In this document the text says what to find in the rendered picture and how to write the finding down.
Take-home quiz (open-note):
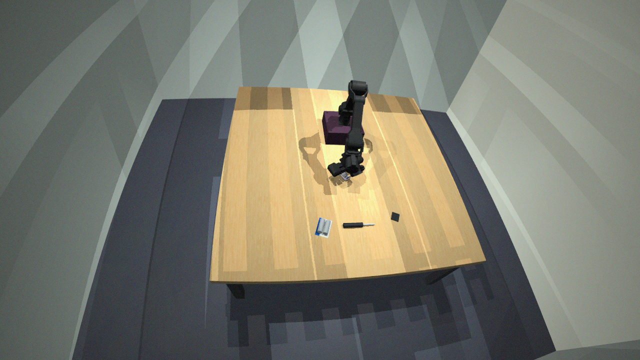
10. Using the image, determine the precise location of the black-handled screwdriver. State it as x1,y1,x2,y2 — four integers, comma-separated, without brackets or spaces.
342,222,375,228

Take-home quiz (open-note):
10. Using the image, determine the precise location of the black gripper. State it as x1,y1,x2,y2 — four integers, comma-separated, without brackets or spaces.
327,153,364,177

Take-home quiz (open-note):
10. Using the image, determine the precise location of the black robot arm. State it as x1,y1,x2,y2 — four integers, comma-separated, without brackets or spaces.
338,80,368,177

